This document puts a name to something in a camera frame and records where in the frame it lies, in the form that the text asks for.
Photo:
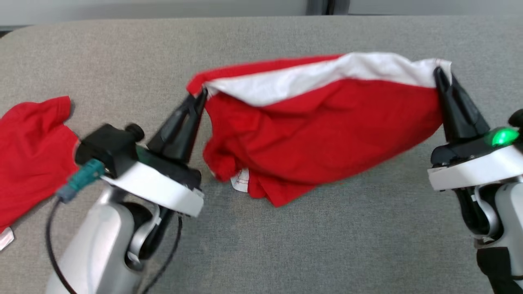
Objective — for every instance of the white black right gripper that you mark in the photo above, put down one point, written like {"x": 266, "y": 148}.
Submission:
{"x": 474, "y": 167}

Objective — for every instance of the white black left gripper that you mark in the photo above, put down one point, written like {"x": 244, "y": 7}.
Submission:
{"x": 163, "y": 188}

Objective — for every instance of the red basketball jersey white trim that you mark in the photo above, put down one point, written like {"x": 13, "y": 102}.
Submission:
{"x": 327, "y": 130}

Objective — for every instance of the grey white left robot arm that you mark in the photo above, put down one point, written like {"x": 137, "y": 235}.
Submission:
{"x": 98, "y": 253}

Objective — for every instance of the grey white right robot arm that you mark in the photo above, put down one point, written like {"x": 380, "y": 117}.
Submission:
{"x": 506, "y": 220}

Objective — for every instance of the plain red garment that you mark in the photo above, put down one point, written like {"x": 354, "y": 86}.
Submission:
{"x": 32, "y": 163}

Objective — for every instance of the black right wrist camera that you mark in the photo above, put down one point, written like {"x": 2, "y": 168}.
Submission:
{"x": 517, "y": 120}

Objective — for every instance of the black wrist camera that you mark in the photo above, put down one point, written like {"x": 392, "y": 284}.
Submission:
{"x": 517, "y": 120}
{"x": 108, "y": 149}

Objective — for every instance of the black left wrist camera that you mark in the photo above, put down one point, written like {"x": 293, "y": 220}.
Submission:
{"x": 108, "y": 149}

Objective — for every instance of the grey metal partition post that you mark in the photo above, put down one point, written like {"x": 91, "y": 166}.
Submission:
{"x": 322, "y": 6}

